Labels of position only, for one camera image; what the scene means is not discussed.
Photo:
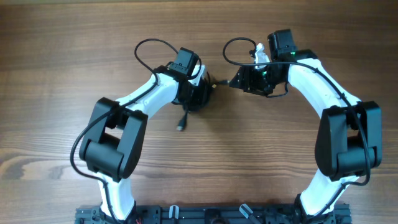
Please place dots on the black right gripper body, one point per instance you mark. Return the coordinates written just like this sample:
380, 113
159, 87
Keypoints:
261, 80

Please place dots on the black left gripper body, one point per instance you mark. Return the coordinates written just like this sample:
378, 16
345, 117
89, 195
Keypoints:
194, 96

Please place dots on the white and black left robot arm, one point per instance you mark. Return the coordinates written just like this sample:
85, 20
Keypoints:
111, 144

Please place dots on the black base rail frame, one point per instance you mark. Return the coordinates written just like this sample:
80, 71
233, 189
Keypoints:
281, 213

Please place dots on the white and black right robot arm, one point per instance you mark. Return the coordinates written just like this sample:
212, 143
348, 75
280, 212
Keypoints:
349, 139

